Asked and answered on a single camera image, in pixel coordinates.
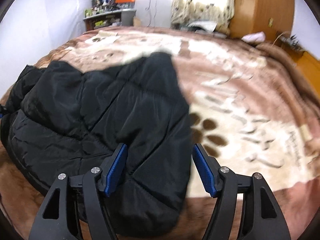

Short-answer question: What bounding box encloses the black hooded puffer jacket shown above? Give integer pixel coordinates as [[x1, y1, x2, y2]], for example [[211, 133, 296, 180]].
[[1, 52, 193, 238]]

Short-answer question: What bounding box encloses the wooden headboard with clutter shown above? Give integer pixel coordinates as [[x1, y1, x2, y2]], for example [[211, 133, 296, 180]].
[[273, 31, 320, 95]]

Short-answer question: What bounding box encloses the pink pillow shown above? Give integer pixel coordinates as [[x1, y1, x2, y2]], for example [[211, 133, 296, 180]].
[[241, 31, 266, 43]]

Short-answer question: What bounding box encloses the cluttered wooden shelf desk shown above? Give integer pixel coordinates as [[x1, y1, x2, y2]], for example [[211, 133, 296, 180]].
[[83, 9, 136, 31]]

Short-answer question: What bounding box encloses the pile of papers and bags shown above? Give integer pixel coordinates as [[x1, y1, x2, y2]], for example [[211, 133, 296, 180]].
[[180, 21, 230, 38]]

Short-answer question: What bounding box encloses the orange lidded clear storage box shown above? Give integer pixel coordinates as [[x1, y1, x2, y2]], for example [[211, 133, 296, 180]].
[[112, 0, 135, 10]]

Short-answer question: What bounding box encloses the orange-brown wooden wardrobe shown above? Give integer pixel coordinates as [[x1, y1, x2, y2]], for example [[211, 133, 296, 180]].
[[229, 0, 295, 42]]

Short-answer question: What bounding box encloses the cream patterned window curtain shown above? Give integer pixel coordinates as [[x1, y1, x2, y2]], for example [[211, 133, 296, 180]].
[[170, 0, 235, 35]]

